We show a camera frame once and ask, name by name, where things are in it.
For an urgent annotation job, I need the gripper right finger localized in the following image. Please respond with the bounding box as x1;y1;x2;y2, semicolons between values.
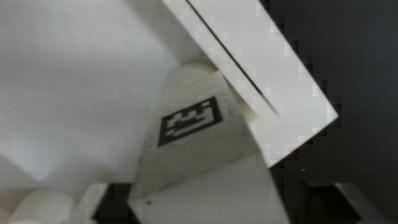
300;181;396;224

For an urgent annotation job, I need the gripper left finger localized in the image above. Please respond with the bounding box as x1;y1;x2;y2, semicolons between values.
69;182;140;224

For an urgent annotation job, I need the white table leg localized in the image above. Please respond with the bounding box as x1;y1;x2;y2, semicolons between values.
7;189;74;224
129;63;289;224

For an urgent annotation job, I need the white square table top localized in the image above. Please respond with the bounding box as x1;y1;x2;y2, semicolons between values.
0;0;280;224

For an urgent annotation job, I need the white fence right wall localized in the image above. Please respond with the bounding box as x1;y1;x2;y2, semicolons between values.
184;0;341;169

